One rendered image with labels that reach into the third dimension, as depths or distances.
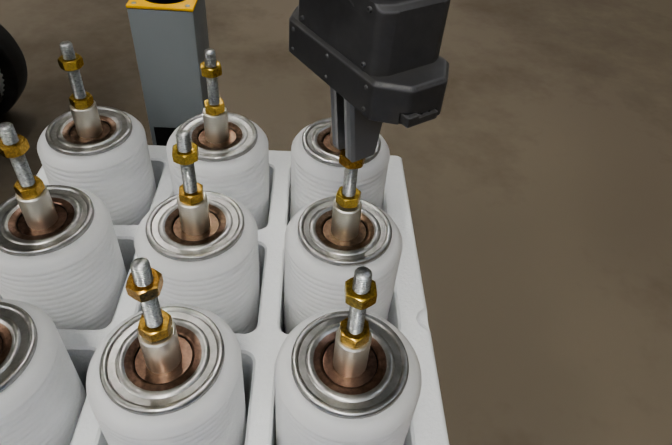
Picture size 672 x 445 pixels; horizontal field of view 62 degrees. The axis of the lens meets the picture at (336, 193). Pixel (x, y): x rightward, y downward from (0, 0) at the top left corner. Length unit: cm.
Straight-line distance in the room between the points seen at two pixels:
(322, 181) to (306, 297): 12
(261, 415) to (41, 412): 14
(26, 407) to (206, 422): 11
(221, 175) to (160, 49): 21
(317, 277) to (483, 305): 37
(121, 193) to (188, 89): 18
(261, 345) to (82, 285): 15
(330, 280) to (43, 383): 20
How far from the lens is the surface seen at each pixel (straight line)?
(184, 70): 67
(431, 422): 44
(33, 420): 42
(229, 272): 43
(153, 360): 36
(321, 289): 43
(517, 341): 73
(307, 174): 51
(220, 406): 37
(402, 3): 30
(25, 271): 46
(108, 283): 50
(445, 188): 90
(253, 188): 54
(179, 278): 43
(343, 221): 42
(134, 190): 57
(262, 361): 46
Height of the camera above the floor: 57
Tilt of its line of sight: 42 degrees down
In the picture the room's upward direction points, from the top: 5 degrees clockwise
